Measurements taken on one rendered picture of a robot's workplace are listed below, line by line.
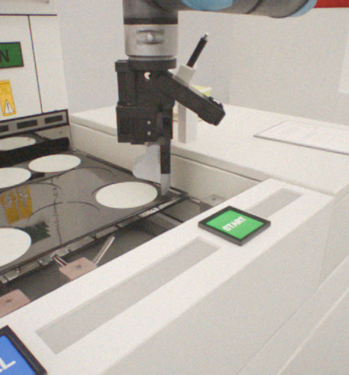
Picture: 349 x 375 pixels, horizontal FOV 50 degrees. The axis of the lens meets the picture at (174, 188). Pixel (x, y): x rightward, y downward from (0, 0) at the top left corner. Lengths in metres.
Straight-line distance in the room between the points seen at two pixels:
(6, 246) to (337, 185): 0.43
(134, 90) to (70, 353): 0.38
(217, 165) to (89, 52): 2.20
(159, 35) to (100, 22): 2.26
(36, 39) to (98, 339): 0.69
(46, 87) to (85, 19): 1.85
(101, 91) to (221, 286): 2.53
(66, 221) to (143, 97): 0.21
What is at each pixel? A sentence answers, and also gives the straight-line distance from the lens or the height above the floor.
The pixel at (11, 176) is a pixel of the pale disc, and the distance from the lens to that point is 0.75.
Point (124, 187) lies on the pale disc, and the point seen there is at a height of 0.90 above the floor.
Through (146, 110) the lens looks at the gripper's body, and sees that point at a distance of 0.54.
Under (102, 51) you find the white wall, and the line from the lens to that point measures 2.79.
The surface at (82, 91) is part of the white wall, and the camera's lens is 2.71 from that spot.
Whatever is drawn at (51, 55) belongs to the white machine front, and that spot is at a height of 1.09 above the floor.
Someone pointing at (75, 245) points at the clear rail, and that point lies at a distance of 0.50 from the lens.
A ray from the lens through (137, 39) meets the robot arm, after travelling 0.53.
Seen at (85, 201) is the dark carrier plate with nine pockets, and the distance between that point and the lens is 0.61.
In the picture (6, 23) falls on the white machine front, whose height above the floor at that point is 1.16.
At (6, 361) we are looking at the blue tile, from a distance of 0.28.
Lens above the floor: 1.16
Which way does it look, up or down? 24 degrees down
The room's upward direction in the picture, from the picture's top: straight up
